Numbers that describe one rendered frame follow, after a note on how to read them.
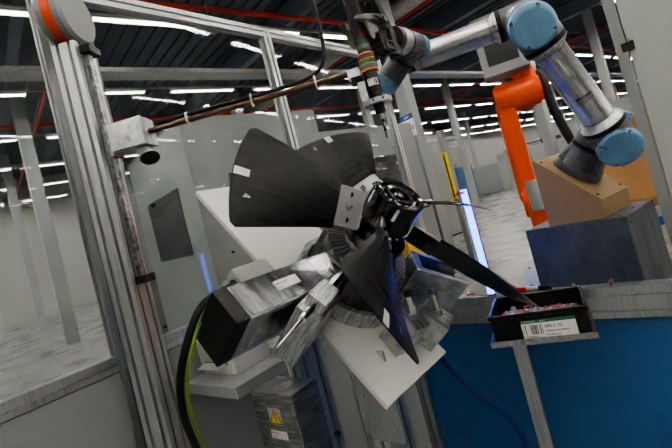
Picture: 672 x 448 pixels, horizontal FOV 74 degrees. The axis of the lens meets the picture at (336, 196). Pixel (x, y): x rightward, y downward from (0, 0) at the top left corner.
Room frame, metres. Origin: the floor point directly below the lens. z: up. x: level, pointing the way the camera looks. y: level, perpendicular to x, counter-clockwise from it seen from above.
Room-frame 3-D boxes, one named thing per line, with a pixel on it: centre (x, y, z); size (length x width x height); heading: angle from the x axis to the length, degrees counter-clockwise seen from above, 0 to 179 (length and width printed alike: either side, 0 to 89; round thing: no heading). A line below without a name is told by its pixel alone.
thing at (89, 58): (1.12, 0.52, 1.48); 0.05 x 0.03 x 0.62; 176
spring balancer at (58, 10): (1.12, 0.56, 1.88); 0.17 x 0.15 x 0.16; 141
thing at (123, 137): (1.12, 0.47, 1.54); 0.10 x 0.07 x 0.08; 86
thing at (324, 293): (0.81, 0.07, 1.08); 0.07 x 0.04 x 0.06; 151
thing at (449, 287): (1.13, -0.16, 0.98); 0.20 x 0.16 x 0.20; 51
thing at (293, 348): (0.85, 0.12, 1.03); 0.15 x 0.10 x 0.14; 51
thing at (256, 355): (1.29, 0.41, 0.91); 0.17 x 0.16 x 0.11; 51
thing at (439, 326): (1.05, -0.13, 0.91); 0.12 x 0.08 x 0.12; 51
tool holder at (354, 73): (1.07, -0.15, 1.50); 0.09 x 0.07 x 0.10; 86
